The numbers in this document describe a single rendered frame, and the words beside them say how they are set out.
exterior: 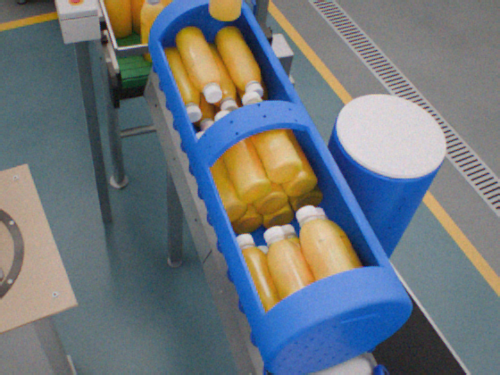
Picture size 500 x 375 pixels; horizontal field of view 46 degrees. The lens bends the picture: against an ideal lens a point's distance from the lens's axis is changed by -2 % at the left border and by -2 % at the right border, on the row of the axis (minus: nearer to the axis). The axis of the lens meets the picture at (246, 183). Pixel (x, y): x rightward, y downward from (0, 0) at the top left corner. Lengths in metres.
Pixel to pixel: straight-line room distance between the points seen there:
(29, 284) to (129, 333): 1.07
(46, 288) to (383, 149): 0.82
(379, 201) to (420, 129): 0.21
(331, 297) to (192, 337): 1.33
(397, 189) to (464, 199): 1.45
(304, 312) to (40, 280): 0.54
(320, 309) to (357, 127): 0.64
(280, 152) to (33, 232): 0.54
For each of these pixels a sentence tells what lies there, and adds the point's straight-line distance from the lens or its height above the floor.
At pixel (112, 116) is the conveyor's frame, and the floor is 0.43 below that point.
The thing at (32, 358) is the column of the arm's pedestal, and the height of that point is 0.73.
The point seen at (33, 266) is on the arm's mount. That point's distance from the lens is 1.25.
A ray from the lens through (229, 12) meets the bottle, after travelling 1.36.
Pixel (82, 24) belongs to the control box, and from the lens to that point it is 1.68.
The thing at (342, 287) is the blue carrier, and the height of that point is 1.23.
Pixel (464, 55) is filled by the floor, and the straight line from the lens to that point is 3.68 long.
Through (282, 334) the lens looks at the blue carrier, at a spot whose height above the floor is 1.17.
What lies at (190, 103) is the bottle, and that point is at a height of 1.09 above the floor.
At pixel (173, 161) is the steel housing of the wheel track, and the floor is 0.87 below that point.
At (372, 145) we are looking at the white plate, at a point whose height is 1.04.
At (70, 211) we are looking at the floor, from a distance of 2.56.
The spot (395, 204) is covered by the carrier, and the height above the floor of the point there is 0.93.
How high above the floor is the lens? 2.07
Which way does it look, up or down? 52 degrees down
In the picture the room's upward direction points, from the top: 9 degrees clockwise
